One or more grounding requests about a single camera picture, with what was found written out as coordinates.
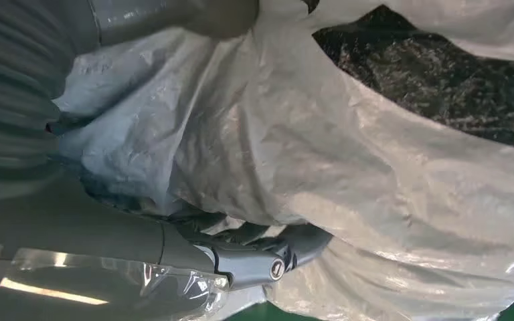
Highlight green conveyor belt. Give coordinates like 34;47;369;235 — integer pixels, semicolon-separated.
224;286;514;321

